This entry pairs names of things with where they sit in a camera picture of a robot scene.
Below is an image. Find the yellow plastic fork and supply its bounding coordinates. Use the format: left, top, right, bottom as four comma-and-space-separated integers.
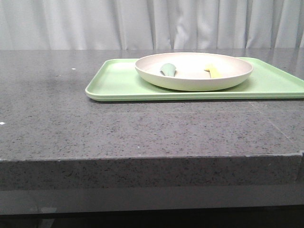
204, 64, 222, 78

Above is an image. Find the sage green spoon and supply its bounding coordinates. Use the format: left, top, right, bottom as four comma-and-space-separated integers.
160, 63, 176, 77

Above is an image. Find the white pleated curtain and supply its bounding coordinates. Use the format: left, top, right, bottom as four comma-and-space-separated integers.
0, 0, 304, 50

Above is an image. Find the light green rectangular tray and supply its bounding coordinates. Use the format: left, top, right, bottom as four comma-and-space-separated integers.
85, 57, 304, 102

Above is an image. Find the beige round plate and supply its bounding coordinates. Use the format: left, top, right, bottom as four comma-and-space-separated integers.
135, 52, 253, 92

